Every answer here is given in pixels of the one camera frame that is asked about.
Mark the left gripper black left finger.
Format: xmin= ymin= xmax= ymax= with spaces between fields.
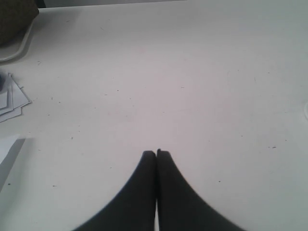
xmin=77 ymin=151 xmax=156 ymax=231

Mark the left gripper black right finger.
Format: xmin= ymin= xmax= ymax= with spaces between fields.
xmin=156 ymin=149 xmax=242 ymax=231

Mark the white paper sheet edge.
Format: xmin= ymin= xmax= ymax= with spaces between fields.
xmin=0 ymin=136 xmax=25 ymax=167

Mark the white paper sheets stack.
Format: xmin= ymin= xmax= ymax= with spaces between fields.
xmin=0 ymin=72 xmax=32 ymax=123

